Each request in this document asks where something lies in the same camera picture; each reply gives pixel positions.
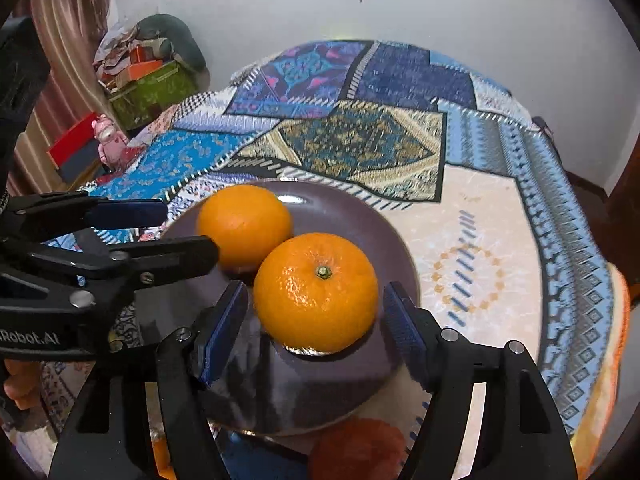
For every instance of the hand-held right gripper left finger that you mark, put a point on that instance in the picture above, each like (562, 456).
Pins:
(225, 330)

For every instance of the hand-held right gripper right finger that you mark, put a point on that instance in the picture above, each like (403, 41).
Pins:
(405, 330)

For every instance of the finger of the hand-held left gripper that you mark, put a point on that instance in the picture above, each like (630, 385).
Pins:
(125, 213)
(175, 255)

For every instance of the large orange with green stem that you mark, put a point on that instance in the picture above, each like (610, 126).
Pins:
(320, 305)

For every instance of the dark purple plate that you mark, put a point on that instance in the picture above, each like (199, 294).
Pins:
(350, 220)

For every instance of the person's left hand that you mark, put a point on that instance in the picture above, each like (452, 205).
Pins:
(22, 385)

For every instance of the pink toy figure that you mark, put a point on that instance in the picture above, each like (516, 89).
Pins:
(107, 140)

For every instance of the red flat box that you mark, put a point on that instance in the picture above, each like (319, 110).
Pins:
(70, 142)

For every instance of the orange box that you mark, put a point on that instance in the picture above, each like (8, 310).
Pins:
(145, 70)

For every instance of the patchwork printed blanket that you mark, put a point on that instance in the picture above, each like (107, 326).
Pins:
(500, 220)

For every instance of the crumpled patterned cloth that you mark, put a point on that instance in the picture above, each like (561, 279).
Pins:
(112, 55)

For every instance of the grey cushion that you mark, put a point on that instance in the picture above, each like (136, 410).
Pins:
(175, 30)

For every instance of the striped brown curtain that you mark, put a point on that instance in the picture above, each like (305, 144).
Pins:
(75, 10)

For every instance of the orange blanket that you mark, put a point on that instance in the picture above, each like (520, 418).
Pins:
(612, 360)

